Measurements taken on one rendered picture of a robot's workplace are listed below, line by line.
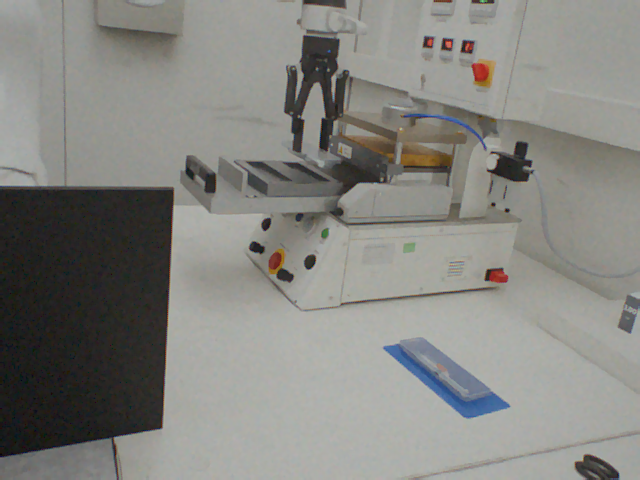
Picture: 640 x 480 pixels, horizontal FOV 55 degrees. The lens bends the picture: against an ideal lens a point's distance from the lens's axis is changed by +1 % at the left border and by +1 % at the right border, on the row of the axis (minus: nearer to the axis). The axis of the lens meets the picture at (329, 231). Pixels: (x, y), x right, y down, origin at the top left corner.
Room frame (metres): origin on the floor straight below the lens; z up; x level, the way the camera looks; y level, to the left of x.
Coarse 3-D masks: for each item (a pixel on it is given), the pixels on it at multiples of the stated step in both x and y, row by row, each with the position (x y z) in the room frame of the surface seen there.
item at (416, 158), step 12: (360, 144) 1.35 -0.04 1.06; (372, 144) 1.35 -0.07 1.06; (384, 144) 1.37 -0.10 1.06; (408, 144) 1.41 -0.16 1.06; (420, 144) 1.43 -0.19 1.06; (408, 156) 1.28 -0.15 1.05; (420, 156) 1.29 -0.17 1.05; (432, 156) 1.31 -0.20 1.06; (444, 156) 1.33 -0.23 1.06; (408, 168) 1.28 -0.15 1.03; (420, 168) 1.30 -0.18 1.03; (432, 168) 1.32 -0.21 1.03; (444, 168) 1.33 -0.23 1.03
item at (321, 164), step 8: (288, 144) 1.31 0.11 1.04; (296, 152) 1.29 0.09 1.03; (304, 152) 1.24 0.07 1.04; (328, 152) 1.26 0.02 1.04; (304, 160) 1.26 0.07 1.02; (312, 160) 1.21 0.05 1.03; (320, 160) 1.19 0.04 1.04; (328, 160) 1.20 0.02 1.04; (336, 160) 1.21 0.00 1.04; (320, 168) 1.21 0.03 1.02; (328, 168) 1.21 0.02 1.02
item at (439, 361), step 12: (408, 348) 0.97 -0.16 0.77; (420, 348) 0.97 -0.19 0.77; (432, 348) 0.98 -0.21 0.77; (432, 360) 0.93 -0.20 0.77; (444, 360) 0.94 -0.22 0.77; (444, 372) 0.90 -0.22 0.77; (456, 372) 0.90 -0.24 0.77; (468, 372) 0.91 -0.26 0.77; (456, 384) 0.87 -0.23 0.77; (468, 384) 0.87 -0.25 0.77; (480, 384) 0.88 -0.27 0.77
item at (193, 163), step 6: (192, 156) 1.21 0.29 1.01; (186, 162) 1.21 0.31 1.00; (192, 162) 1.18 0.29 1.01; (198, 162) 1.16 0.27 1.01; (186, 168) 1.21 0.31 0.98; (192, 168) 1.18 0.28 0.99; (198, 168) 1.14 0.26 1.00; (204, 168) 1.12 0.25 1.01; (192, 174) 1.22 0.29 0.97; (198, 174) 1.14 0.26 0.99; (204, 174) 1.11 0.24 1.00; (210, 174) 1.10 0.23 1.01; (204, 180) 1.10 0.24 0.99; (210, 180) 1.10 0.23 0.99; (204, 186) 1.10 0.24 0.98; (210, 186) 1.10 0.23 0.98; (210, 192) 1.10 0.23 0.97
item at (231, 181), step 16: (224, 160) 1.22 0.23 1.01; (192, 176) 1.21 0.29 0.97; (224, 176) 1.22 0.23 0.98; (240, 176) 1.14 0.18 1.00; (192, 192) 1.17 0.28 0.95; (224, 192) 1.12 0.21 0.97; (240, 192) 1.13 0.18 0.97; (256, 192) 1.15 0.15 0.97; (208, 208) 1.07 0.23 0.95; (224, 208) 1.08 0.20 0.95; (240, 208) 1.09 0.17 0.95; (256, 208) 1.11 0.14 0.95; (272, 208) 1.12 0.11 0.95; (288, 208) 1.14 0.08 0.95; (304, 208) 1.16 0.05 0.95; (320, 208) 1.17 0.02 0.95
